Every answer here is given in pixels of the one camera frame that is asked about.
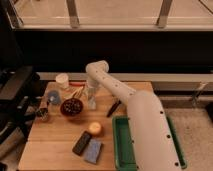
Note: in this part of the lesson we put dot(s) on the black equipment at left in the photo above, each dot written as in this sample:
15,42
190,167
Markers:
18,90

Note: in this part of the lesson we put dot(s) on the yellow utensil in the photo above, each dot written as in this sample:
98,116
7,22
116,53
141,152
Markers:
78,92

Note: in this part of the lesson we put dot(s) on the white cup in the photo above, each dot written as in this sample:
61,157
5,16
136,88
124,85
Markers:
63,80

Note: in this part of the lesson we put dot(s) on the yellow round fruit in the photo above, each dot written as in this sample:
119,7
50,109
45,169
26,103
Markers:
95,128

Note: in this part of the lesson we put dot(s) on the small dark cup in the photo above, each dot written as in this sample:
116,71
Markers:
43,114

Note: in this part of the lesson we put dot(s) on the green plastic tray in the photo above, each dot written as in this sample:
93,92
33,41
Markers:
123,148

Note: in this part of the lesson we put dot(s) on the light blue towel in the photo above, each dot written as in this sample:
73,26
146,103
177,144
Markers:
91,92

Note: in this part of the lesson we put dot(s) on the red marker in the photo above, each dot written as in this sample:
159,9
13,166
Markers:
76,84

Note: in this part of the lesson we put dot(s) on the black rectangular block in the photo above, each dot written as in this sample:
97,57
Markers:
81,143

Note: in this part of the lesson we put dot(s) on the blue sponge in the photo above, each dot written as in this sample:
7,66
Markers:
93,150

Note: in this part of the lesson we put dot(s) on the black handled tool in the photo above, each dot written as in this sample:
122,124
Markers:
113,108

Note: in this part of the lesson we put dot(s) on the dark red bowl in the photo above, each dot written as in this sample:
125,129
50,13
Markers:
71,107

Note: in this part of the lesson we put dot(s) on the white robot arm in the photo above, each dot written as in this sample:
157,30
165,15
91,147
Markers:
153,144

